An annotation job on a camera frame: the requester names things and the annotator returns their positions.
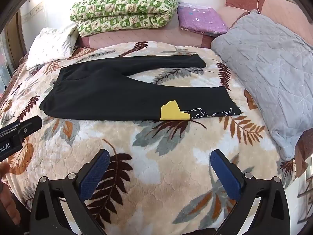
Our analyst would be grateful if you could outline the grey quilted pillow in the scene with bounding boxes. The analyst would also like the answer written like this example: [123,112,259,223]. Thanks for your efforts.
[210,10,313,162]

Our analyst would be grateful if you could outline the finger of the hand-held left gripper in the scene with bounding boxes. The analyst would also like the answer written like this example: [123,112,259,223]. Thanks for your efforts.
[0,116,43,138]

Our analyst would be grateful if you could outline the black pants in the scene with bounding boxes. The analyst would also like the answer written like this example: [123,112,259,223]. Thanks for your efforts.
[39,53,242,122]

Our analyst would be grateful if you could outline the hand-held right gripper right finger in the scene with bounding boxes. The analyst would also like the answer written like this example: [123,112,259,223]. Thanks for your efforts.
[210,149,292,235]

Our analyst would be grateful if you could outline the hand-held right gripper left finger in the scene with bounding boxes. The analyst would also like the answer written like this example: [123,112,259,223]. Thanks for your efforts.
[29,149,110,235]

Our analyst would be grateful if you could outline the green checked folded quilt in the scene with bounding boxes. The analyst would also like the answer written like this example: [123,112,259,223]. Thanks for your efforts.
[70,0,179,39]

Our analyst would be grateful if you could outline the white printed pillow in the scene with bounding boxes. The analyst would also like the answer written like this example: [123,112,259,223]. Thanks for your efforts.
[25,23,80,70]

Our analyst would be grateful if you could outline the wooden rack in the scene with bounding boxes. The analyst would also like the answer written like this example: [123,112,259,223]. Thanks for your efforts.
[297,183,313,226]

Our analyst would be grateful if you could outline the purple floral folded cloth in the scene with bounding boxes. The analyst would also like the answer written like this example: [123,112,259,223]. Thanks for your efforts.
[176,2,229,35]

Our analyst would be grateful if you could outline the leaf print fleece blanket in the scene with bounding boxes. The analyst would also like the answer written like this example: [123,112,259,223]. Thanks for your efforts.
[0,41,298,235]

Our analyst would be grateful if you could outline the person's left hand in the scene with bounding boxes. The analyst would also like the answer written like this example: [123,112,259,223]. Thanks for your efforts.
[0,162,21,226]

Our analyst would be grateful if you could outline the pink quilted bed sheet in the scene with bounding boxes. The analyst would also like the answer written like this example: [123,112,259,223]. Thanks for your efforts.
[75,0,313,180]

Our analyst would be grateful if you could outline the wooden glass-panel door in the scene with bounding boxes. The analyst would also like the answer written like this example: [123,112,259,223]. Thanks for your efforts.
[0,11,28,92]

